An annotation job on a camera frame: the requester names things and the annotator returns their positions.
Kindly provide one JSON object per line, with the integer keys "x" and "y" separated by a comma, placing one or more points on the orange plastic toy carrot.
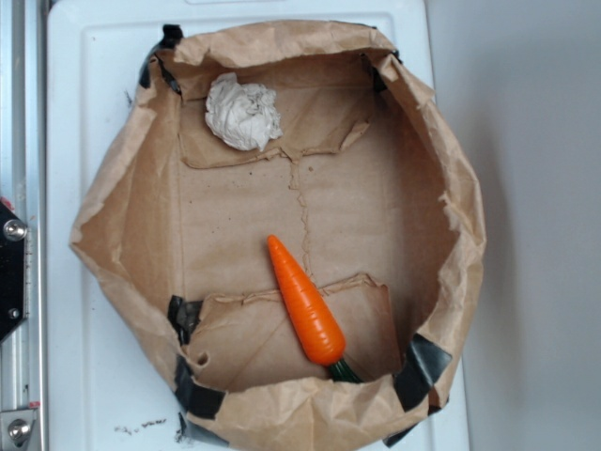
{"x": 320, "y": 335}

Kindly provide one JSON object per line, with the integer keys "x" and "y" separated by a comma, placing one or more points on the brown paper bag tray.
{"x": 368, "y": 189}

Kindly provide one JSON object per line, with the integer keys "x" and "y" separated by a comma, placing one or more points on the crumpled white paper ball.
{"x": 244, "y": 116}

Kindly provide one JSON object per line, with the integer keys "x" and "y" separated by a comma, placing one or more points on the white plastic board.
{"x": 104, "y": 394}

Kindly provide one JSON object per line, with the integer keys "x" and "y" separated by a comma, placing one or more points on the black bracket with bolt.
{"x": 14, "y": 233}

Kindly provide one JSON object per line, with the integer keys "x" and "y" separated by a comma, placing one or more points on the aluminium frame rail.
{"x": 23, "y": 139}

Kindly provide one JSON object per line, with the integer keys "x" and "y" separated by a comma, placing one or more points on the silver corner bracket bolt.
{"x": 18, "y": 429}

